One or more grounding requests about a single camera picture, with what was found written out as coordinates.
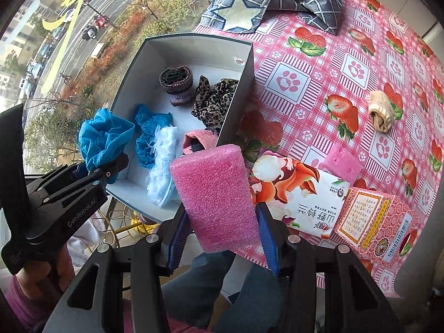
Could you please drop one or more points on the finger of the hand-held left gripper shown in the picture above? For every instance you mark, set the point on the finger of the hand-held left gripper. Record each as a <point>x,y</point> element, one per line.
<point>110,177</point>
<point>119,161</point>

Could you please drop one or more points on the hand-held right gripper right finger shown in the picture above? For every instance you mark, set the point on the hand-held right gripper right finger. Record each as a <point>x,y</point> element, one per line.
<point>267,237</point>

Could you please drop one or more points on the person's left forearm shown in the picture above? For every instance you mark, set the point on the person's left forearm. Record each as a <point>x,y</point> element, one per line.
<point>20,305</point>

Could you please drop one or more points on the pink and black sock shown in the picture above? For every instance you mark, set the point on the pink and black sock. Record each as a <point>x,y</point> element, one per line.
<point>199,140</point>

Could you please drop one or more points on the brown and purple sock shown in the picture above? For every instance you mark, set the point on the brown and purple sock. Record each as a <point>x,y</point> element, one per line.
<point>177,83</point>

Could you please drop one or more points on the leopard print scrunchie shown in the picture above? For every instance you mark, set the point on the leopard print scrunchie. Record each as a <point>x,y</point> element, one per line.
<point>213,102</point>

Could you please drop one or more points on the person's left hand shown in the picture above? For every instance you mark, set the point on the person's left hand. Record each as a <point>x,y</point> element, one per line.
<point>64,270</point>

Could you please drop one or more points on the beige rolled sock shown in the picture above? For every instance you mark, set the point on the beige rolled sock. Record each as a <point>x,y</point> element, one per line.
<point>381,111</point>

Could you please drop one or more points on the pink foam block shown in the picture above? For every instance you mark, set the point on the pink foam block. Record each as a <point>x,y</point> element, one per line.
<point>341,164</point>
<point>215,197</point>

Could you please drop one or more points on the person's jeans leg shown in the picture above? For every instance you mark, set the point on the person's jeans leg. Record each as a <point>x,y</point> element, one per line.
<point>242,291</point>

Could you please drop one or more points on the pink patterned cardboard box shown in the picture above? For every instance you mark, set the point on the pink patterned cardboard box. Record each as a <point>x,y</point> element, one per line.
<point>374,222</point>

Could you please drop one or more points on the pink strawberry tablecloth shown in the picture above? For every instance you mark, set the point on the pink strawberry tablecloth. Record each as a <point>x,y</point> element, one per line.
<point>312,76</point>

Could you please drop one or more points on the floral tissue pack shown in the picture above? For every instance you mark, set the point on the floral tissue pack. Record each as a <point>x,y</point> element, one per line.
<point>298,194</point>

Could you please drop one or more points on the light blue fluffy cloth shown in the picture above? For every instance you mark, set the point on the light blue fluffy cloth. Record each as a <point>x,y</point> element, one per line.
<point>163,170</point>

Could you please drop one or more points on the grey cardboard box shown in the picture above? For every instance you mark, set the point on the grey cardboard box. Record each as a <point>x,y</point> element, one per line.
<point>163,52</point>

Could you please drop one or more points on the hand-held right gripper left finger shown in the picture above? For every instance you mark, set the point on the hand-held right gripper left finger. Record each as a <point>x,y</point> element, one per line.
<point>177,237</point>

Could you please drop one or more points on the grey plaid cloth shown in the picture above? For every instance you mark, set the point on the grey plaid cloth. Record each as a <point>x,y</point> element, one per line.
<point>274,0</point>

